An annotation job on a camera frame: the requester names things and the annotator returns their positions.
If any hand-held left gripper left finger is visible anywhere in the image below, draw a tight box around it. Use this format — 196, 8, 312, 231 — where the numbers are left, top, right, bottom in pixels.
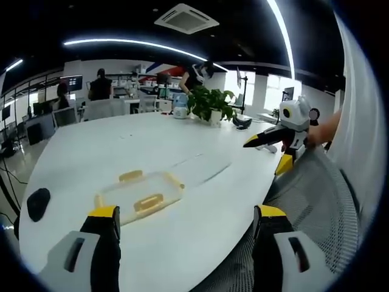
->
38, 205, 122, 292

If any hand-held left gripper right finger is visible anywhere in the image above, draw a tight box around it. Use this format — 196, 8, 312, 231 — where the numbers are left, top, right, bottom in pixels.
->
251, 204, 339, 292

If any black headset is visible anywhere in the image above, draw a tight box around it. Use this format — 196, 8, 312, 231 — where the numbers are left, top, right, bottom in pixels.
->
232, 116, 253, 131

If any grey mesh office chair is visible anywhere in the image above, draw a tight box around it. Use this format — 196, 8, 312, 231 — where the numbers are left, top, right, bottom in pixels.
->
194, 145, 367, 292

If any black monitor stand pole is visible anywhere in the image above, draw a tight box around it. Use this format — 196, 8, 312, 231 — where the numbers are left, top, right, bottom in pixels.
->
236, 66, 249, 116

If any person's white shirt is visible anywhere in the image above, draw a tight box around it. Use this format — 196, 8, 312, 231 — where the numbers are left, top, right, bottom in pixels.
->
326, 9, 382, 220

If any green potted plant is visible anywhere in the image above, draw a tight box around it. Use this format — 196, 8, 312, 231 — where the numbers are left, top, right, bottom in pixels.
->
186, 85, 238, 126

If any clear container with yellow clips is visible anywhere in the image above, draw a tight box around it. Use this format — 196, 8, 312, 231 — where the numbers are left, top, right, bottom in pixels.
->
93, 169, 187, 226

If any ceiling light strip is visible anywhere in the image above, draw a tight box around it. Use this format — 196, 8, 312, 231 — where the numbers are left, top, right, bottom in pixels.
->
5, 58, 24, 72
63, 37, 211, 62
266, 0, 298, 80

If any blue and white bottle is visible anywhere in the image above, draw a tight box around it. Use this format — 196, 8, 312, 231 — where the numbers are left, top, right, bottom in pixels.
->
171, 93, 189, 120

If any white office chair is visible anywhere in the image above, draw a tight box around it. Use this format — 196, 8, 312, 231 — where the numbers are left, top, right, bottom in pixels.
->
52, 106, 77, 128
82, 98, 126, 122
137, 94, 159, 114

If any ceiling air conditioner vent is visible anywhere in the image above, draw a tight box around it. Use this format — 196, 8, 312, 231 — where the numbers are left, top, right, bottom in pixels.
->
153, 2, 221, 36

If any black floor cable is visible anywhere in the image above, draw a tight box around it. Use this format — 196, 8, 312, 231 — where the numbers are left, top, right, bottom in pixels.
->
0, 158, 29, 215

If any wall screen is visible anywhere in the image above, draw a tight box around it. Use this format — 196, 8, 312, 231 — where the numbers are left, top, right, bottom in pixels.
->
67, 75, 83, 91

